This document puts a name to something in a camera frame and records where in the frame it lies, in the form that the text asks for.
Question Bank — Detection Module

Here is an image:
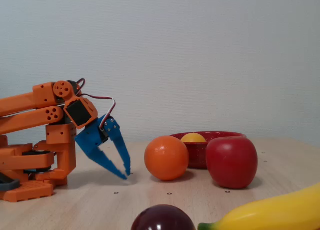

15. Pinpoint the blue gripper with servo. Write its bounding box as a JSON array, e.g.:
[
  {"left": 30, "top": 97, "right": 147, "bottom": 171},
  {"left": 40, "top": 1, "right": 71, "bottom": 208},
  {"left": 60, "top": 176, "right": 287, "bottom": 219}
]
[{"left": 74, "top": 114, "right": 131, "bottom": 180}]

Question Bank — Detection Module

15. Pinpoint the yellow orange peach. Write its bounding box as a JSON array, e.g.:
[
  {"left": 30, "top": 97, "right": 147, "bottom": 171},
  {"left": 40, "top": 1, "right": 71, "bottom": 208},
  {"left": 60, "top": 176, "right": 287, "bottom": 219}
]
[{"left": 180, "top": 132, "right": 207, "bottom": 143}]

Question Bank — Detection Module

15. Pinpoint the orange robot base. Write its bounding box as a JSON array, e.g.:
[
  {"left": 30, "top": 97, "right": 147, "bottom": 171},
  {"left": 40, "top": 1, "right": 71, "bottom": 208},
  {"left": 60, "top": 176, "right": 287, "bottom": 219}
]
[{"left": 0, "top": 134, "right": 55, "bottom": 203}]

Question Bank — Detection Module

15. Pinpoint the red speckled bowl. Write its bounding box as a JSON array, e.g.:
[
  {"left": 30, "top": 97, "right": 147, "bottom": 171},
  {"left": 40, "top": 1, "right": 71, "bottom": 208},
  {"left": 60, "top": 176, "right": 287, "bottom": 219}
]
[{"left": 169, "top": 131, "right": 247, "bottom": 169}]

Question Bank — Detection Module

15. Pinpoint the orange fruit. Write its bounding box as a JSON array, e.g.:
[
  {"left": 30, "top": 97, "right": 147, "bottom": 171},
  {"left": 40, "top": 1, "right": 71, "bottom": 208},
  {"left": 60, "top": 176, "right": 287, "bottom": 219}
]
[{"left": 144, "top": 135, "right": 190, "bottom": 181}]

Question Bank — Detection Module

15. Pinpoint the dark purple plum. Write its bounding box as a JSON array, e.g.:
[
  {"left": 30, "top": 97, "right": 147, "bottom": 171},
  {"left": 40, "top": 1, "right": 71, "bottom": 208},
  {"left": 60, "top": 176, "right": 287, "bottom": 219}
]
[{"left": 130, "top": 204, "right": 197, "bottom": 230}]

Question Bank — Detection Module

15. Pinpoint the dark grey table clamp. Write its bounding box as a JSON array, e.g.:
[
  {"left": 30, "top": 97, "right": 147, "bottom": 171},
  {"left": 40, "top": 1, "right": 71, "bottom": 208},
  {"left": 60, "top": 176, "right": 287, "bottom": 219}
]
[{"left": 0, "top": 172, "right": 21, "bottom": 192}]

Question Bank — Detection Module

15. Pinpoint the red apple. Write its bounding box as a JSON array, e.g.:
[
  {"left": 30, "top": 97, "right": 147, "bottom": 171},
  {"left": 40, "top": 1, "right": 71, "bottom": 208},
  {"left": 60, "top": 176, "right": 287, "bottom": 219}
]
[{"left": 205, "top": 136, "right": 259, "bottom": 189}]

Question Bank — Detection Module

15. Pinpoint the yellow banana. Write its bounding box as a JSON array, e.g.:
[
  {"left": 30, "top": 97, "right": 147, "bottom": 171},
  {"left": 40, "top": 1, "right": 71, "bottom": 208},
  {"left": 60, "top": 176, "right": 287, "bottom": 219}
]
[{"left": 197, "top": 182, "right": 320, "bottom": 230}]

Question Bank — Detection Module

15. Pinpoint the red white servo cable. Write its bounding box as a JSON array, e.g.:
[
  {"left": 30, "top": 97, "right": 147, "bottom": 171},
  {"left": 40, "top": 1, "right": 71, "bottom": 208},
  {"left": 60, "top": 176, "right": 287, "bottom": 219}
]
[{"left": 74, "top": 78, "right": 117, "bottom": 129}]

